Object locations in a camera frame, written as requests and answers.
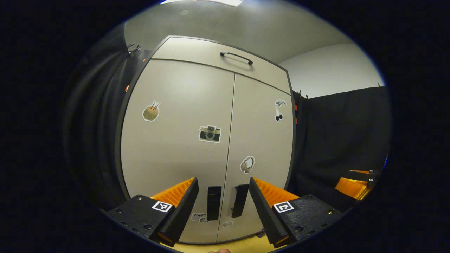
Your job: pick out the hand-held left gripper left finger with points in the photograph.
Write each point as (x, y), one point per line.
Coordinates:
(182, 209)

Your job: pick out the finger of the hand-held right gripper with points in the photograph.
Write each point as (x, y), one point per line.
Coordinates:
(365, 173)
(351, 188)

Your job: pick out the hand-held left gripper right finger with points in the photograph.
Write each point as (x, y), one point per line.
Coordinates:
(265, 211)

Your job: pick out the white door with camera sticker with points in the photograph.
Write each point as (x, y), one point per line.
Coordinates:
(175, 158)

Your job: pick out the white door with headphones sticker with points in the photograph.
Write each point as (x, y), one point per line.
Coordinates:
(260, 140)

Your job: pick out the white shoe cabinet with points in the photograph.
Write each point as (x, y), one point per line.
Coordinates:
(119, 151)

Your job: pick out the white cabinet drawer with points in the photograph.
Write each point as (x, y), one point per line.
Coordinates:
(197, 52)

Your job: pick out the black backdrop cloth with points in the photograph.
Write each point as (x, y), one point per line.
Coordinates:
(91, 123)
(337, 133)

